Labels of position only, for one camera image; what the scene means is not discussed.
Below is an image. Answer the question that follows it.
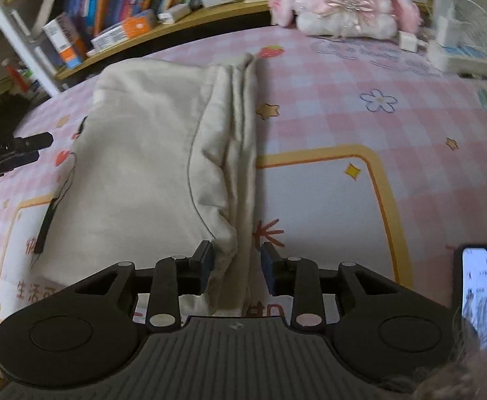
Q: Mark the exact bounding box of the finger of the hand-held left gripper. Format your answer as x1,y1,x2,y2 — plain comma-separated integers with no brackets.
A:
0,152,40,171
12,132,54,153

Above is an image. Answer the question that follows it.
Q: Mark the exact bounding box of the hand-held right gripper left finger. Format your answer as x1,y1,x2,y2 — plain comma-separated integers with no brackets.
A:
74,240,215,332

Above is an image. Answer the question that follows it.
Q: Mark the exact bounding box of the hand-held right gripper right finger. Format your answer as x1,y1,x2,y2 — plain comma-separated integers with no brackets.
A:
260,242,400,330

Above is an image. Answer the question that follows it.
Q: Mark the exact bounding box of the beige t-shirt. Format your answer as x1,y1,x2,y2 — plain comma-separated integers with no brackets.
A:
31,52,261,318

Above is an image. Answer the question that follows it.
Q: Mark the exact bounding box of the red bottle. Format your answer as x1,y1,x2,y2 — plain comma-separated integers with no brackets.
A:
1,57,32,93

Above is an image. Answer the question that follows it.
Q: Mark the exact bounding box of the orange and blue box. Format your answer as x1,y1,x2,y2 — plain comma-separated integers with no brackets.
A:
42,12,88,70

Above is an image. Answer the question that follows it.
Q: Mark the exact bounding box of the small white and orange box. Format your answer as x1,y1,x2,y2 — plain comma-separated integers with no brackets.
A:
90,9,159,51

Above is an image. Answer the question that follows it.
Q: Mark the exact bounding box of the pink checked printed bed sheet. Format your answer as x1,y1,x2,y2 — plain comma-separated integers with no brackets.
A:
0,25,487,342

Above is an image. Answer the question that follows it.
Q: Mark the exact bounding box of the person's fuzzy clothing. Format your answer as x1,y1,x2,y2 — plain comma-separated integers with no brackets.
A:
377,304,487,400

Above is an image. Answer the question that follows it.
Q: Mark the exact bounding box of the black smartphone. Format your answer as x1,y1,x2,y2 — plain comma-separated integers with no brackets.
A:
452,245,487,378

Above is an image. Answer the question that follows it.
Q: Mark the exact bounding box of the white charger plug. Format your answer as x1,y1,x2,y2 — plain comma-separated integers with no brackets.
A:
397,29,430,53

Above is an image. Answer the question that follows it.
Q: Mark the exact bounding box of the pink and white bunny plush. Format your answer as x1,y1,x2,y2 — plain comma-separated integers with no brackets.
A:
268,0,422,39

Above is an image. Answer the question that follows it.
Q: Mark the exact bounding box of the white and blue box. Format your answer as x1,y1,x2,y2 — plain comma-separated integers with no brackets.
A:
426,41,487,78

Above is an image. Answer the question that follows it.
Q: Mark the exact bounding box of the clear plastic container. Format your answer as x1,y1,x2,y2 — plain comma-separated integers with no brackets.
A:
451,0,487,51

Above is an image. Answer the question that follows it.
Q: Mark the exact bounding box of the black strap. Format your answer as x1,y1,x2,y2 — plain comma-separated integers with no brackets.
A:
32,116,89,256

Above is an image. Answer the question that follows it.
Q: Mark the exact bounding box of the white bookshelf post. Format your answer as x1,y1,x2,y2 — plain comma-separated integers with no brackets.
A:
0,0,63,97

